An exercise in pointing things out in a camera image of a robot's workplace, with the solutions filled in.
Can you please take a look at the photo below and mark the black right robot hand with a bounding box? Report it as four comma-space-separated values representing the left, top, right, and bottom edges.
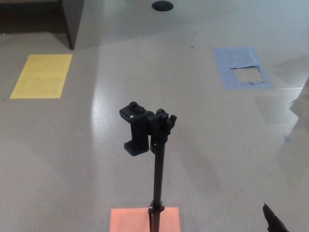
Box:
262, 203, 289, 232

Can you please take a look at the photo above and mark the black telescopic phone stand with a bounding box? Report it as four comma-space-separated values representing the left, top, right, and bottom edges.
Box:
119, 101, 178, 232

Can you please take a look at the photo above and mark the black round floor disc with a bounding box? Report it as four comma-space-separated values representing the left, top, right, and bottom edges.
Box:
152, 0, 174, 11

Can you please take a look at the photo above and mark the orange paper sheet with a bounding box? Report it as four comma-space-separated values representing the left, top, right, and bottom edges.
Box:
109, 206, 181, 232

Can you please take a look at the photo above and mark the yellow paper sheet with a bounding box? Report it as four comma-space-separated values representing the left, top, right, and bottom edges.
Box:
9, 54, 73, 99

